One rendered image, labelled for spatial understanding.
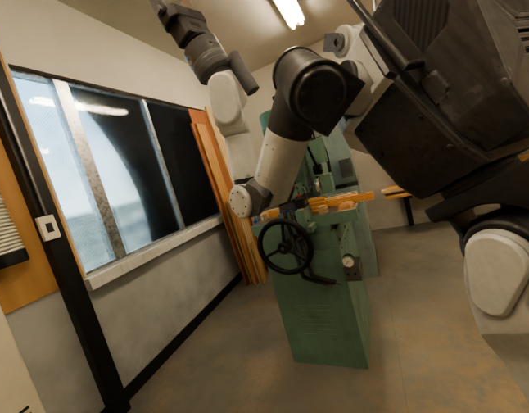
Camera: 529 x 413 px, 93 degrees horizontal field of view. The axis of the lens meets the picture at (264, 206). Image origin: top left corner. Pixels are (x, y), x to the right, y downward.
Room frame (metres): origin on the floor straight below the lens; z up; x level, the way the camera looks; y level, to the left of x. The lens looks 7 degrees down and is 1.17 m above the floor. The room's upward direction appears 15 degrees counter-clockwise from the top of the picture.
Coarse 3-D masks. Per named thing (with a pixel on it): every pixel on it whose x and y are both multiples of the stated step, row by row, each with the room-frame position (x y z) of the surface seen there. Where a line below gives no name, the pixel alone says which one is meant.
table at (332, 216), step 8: (328, 208) 1.38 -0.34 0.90; (336, 208) 1.33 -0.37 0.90; (352, 208) 1.22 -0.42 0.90; (360, 208) 1.38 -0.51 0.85; (312, 216) 1.30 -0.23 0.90; (320, 216) 1.28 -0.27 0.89; (328, 216) 1.26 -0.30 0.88; (336, 216) 1.25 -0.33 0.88; (344, 216) 1.23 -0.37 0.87; (352, 216) 1.21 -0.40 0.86; (256, 224) 1.51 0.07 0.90; (264, 224) 1.44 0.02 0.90; (312, 224) 1.25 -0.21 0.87; (320, 224) 1.28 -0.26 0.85; (328, 224) 1.27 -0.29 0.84; (256, 232) 1.45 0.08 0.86; (272, 232) 1.41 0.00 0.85; (280, 232) 1.28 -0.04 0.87
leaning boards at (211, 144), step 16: (192, 112) 2.96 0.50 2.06; (208, 112) 3.20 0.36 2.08; (192, 128) 2.82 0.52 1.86; (208, 128) 3.11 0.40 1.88; (208, 144) 2.93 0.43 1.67; (224, 144) 3.36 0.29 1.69; (208, 160) 2.84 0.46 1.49; (224, 160) 3.18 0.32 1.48; (208, 176) 2.81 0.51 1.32; (224, 176) 3.10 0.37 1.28; (224, 192) 2.92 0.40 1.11; (224, 208) 2.83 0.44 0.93; (224, 224) 2.80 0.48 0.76; (240, 224) 2.79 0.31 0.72; (240, 240) 2.76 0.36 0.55; (256, 240) 3.04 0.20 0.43; (240, 256) 2.84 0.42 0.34; (256, 256) 2.76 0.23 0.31; (256, 272) 2.78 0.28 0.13
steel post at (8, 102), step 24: (0, 72) 1.42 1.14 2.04; (0, 96) 1.37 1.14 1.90; (0, 120) 1.36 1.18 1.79; (24, 144) 1.41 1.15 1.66; (24, 168) 1.37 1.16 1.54; (24, 192) 1.37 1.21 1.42; (48, 192) 1.44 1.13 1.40; (48, 216) 1.37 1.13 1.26; (48, 240) 1.34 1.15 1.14; (72, 264) 1.42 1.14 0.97; (72, 288) 1.38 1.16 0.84; (72, 312) 1.37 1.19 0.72; (96, 336) 1.41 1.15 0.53; (96, 360) 1.37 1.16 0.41; (120, 384) 1.43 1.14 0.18; (120, 408) 1.39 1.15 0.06
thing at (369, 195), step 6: (372, 192) 1.30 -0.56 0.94; (336, 198) 1.40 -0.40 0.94; (342, 198) 1.37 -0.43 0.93; (348, 198) 1.36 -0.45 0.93; (354, 198) 1.35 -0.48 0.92; (360, 198) 1.33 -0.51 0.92; (366, 198) 1.32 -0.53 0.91; (372, 198) 1.31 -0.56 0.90; (330, 204) 1.40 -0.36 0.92; (336, 204) 1.39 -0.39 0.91; (270, 216) 1.57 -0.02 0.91; (276, 216) 1.56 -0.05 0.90
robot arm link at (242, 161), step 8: (232, 136) 0.61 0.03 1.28; (240, 136) 0.61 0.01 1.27; (248, 136) 0.62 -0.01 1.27; (232, 144) 0.61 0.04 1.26; (240, 144) 0.61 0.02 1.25; (248, 144) 0.62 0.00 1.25; (232, 152) 0.61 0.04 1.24; (240, 152) 0.61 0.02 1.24; (248, 152) 0.61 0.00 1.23; (232, 160) 0.62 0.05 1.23; (240, 160) 0.61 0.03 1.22; (248, 160) 0.61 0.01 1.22; (256, 160) 0.63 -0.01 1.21; (232, 168) 0.62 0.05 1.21; (240, 168) 0.61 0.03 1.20; (248, 168) 0.61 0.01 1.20; (232, 176) 0.63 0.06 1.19; (240, 176) 0.61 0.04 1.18; (248, 176) 0.61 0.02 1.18; (240, 184) 0.60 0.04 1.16
